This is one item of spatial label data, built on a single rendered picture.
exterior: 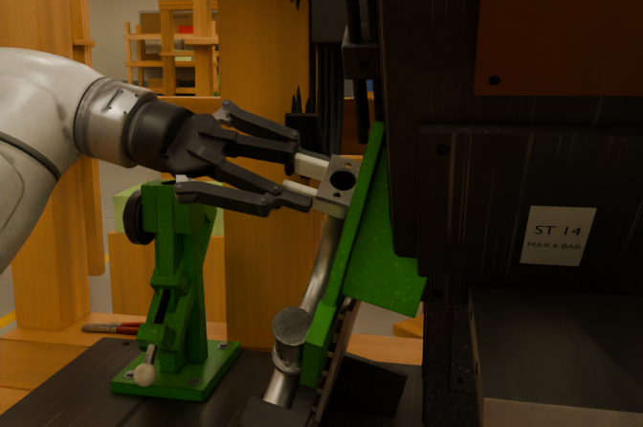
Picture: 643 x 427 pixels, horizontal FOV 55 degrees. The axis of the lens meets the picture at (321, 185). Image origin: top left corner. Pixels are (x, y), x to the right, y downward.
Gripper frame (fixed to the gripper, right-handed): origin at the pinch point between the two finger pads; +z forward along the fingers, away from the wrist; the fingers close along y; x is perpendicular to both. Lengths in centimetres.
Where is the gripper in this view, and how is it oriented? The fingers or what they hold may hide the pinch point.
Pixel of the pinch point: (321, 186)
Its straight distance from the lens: 63.9
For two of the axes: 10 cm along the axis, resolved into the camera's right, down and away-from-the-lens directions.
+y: 3.2, -7.8, 5.3
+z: 9.5, 2.9, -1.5
